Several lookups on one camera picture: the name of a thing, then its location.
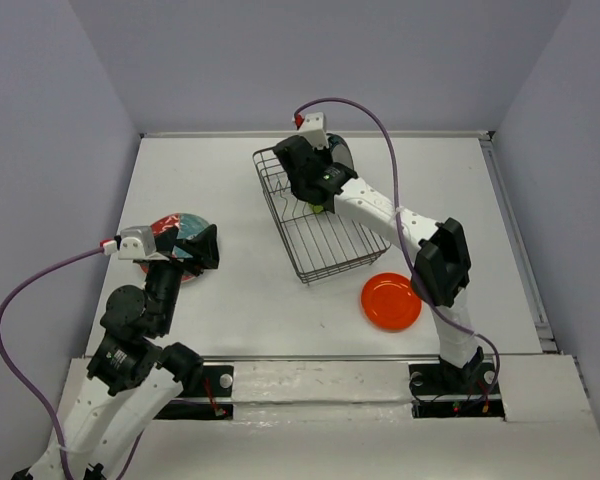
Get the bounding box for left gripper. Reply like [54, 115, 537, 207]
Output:
[147, 222, 221, 332]

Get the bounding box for green rimmed white plate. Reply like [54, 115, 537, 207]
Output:
[327, 133, 355, 170]

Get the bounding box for orange plate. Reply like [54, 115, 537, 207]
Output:
[360, 272, 422, 332]

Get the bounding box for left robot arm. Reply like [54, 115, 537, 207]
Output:
[13, 223, 220, 479]

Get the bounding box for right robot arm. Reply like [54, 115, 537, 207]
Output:
[273, 135, 483, 392]

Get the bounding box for red and teal plate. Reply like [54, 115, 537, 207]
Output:
[139, 213, 211, 283]

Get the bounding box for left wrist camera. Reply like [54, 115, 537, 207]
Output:
[117, 225, 157, 260]

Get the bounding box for wire dish rack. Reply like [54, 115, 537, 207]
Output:
[252, 148, 389, 284]

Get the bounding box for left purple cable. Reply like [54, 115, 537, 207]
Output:
[0, 239, 146, 479]

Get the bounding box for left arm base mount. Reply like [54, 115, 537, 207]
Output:
[154, 364, 234, 421]

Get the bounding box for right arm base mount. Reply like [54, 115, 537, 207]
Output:
[409, 362, 505, 419]

